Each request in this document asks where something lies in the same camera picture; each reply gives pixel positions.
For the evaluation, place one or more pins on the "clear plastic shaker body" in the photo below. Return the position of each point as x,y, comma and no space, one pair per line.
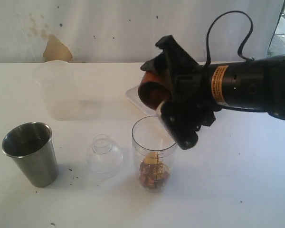
148,135

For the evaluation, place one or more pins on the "clear dome shaker lid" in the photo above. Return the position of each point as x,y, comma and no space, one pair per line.
104,158

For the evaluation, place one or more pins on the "translucent plastic measuring cup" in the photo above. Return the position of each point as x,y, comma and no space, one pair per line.
57,85

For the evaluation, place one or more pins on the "white rectangular tray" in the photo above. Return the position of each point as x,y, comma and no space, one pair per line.
132,96

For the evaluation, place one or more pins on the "stainless steel cup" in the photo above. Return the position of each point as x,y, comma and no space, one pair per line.
30,146

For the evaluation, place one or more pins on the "brown wooden cup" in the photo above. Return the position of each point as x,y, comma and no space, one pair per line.
154,89

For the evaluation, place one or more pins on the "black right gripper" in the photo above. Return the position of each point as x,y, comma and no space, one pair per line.
191,105

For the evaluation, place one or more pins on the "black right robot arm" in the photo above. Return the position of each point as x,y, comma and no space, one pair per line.
251,86

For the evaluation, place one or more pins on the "tan wooden pieces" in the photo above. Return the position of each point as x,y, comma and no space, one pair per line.
154,174

